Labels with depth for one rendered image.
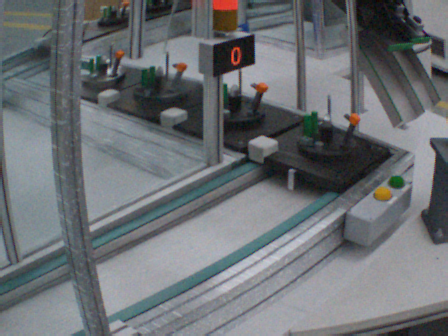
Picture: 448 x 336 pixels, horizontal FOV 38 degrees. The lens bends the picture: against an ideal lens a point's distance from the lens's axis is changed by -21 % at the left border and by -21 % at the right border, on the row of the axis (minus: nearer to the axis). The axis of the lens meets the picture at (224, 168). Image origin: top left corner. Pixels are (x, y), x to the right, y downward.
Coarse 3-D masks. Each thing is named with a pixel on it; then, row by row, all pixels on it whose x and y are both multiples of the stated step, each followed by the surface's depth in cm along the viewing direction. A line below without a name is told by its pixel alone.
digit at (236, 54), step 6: (234, 42) 146; (240, 42) 147; (228, 48) 145; (234, 48) 146; (240, 48) 148; (228, 54) 146; (234, 54) 147; (240, 54) 148; (228, 60) 146; (234, 60) 148; (240, 60) 149; (228, 66) 147; (234, 66) 148; (240, 66) 149
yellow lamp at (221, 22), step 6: (216, 12) 143; (222, 12) 142; (228, 12) 142; (234, 12) 143; (216, 18) 144; (222, 18) 143; (228, 18) 143; (234, 18) 144; (216, 24) 144; (222, 24) 144; (228, 24) 144; (234, 24) 144; (216, 30) 145; (222, 30) 144; (228, 30) 144
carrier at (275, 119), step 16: (240, 80) 182; (224, 96) 181; (240, 96) 177; (224, 112) 173; (240, 112) 177; (256, 112) 175; (272, 112) 183; (288, 112) 183; (224, 128) 174; (240, 128) 174; (256, 128) 174; (272, 128) 174; (288, 128) 176; (224, 144) 168; (240, 144) 166
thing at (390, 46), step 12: (336, 0) 173; (360, 0) 182; (372, 0) 178; (360, 12) 168; (372, 12) 179; (384, 12) 176; (360, 24) 170; (372, 24) 173; (384, 24) 176; (372, 36) 168; (384, 36) 171; (396, 36) 174; (384, 48) 166; (396, 48) 167; (408, 48) 171
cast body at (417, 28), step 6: (408, 18) 177; (414, 18) 176; (420, 18) 177; (402, 24) 181; (408, 24) 178; (414, 24) 176; (420, 24) 176; (408, 30) 179; (414, 30) 177; (420, 30) 178; (414, 36) 178; (420, 36) 177
